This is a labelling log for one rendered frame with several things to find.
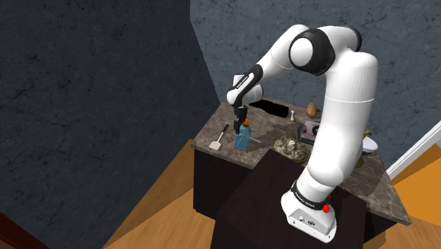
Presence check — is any blue bottle with orange cap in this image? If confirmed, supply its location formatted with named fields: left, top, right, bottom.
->
left=233, top=118, right=252, bottom=152

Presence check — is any black sink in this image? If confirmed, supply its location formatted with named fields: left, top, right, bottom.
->
left=249, top=98, right=290, bottom=119

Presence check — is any mottled grey lumpy object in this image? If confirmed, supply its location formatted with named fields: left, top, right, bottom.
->
left=271, top=135, right=313, bottom=165

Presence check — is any grey small appliance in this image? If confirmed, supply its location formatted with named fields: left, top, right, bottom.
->
left=297, top=120, right=322, bottom=146

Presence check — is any dark kitchen cabinet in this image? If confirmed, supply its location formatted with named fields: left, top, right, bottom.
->
left=190, top=98, right=413, bottom=243

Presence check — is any dark robot stand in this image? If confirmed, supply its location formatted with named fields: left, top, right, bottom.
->
left=210, top=148, right=367, bottom=249

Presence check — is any white bowl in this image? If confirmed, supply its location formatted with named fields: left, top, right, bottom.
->
left=359, top=135, right=379, bottom=157

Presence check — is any white spatula with black handle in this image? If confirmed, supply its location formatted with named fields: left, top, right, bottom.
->
left=208, top=123, right=230, bottom=151

